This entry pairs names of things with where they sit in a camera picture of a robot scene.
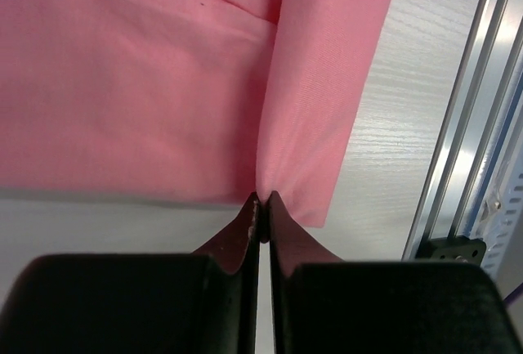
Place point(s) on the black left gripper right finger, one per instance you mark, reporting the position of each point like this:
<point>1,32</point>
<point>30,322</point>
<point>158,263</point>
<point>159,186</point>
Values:
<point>323,304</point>

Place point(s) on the pink t shirt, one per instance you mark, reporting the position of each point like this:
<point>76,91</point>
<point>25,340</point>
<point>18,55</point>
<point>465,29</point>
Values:
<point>199,101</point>

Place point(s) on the white slotted cable duct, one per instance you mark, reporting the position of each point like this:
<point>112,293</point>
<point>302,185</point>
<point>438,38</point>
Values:
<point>506,204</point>

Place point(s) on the aluminium mounting rail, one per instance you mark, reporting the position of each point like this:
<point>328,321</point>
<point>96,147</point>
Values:
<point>480,111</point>

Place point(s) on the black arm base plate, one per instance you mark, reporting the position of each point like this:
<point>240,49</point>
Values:
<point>456,249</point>

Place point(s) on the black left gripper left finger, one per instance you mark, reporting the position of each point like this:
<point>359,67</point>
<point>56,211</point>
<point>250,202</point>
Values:
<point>199,302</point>

